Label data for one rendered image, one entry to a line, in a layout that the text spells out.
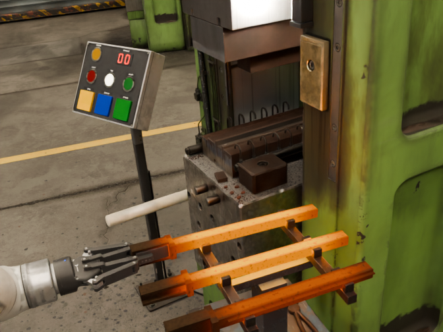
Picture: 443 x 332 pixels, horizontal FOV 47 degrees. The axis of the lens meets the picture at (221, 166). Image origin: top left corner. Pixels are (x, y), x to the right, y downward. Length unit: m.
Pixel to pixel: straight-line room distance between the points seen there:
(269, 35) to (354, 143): 0.40
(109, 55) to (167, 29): 4.33
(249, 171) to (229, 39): 0.37
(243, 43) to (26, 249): 2.01
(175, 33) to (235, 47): 4.93
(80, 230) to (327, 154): 2.02
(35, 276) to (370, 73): 0.80
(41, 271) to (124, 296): 1.50
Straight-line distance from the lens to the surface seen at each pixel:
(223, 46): 1.39
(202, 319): 0.95
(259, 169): 1.44
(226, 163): 1.55
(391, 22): 1.16
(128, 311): 2.49
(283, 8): 1.40
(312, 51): 1.26
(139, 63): 1.87
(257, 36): 1.43
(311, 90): 1.30
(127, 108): 1.86
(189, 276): 1.06
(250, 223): 1.19
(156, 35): 6.30
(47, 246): 3.05
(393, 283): 1.67
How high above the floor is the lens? 1.68
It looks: 28 degrees down
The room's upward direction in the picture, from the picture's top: 4 degrees counter-clockwise
